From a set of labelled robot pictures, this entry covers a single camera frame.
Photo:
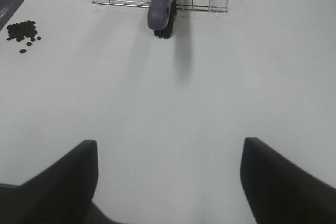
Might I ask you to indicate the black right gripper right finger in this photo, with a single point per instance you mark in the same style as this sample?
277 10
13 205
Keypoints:
278 191

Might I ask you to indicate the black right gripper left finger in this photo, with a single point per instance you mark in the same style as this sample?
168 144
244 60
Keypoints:
62 193

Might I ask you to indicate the pile of coffee beans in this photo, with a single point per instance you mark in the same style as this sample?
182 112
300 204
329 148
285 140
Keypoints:
25 31

